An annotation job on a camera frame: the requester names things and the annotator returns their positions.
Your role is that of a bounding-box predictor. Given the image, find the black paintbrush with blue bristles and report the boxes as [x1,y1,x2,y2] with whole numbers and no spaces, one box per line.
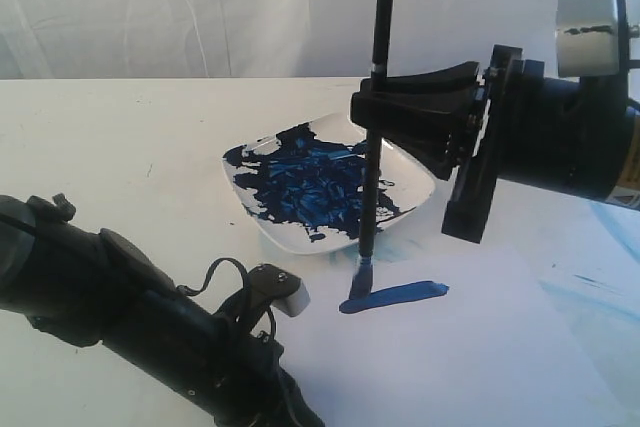
[348,0,393,300]

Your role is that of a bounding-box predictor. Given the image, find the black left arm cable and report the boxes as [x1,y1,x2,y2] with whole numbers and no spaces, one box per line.
[175,257,279,338]

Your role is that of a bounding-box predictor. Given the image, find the white plate with blue paint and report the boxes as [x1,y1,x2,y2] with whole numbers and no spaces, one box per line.
[220,112,437,256]

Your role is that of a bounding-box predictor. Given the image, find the white paper sheet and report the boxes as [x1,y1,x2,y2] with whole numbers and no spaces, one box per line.
[277,249,625,426]

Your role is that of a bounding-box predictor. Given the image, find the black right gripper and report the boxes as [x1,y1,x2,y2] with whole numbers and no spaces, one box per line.
[350,44,580,243]

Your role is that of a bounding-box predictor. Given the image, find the white backdrop curtain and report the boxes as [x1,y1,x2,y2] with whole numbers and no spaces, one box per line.
[0,0,640,81]

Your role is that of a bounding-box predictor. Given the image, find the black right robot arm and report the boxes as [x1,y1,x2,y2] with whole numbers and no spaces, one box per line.
[350,45,639,243]

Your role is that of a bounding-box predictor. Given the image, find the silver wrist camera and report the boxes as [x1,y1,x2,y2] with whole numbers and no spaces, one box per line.
[249,264,310,318]
[555,0,631,78]

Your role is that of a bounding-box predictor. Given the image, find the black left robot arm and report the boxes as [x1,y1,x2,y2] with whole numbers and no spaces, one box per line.
[1,196,281,426]

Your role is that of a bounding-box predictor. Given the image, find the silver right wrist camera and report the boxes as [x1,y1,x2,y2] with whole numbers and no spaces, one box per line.
[555,0,631,78]

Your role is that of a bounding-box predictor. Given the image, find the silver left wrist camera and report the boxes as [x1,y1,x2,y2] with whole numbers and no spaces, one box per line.
[249,264,310,318]

